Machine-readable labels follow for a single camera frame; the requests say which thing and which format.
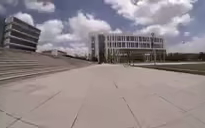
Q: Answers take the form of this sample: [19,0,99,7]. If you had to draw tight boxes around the grey paved plaza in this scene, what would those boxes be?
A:
[0,63,205,128]

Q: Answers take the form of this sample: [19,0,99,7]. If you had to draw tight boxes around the white glazed building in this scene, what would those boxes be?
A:
[88,32,167,64]

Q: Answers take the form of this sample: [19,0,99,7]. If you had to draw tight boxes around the lamp pole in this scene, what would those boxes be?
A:
[150,32,157,66]

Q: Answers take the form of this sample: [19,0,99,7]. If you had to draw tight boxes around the grass strip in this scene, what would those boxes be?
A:
[136,62,205,78]

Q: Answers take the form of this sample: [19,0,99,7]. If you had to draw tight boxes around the dark banded building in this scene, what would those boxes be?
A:
[2,15,42,53]

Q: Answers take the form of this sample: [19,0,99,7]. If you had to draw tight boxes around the row of trees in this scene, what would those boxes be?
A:
[165,50,205,63]

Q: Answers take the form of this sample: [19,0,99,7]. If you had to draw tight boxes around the wide concrete steps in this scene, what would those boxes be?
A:
[0,48,91,84]

